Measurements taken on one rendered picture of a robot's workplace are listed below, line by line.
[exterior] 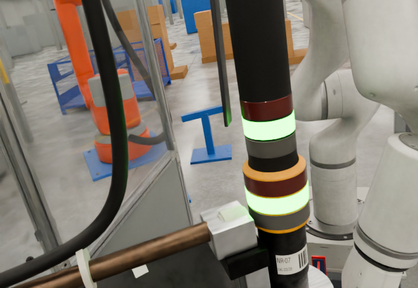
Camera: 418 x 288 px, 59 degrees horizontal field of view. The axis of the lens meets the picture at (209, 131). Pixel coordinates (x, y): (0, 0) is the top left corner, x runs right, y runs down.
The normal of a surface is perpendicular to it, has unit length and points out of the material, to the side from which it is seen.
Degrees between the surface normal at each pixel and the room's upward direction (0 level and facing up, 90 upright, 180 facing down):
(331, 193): 90
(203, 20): 90
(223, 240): 90
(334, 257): 90
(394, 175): 77
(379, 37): 67
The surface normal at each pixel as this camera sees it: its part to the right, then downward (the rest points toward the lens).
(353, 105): -0.13, 0.54
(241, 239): 0.31, 0.29
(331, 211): -0.40, 0.39
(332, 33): -0.27, 0.76
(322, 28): -0.63, 0.68
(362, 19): -0.79, 0.05
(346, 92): -0.17, 0.03
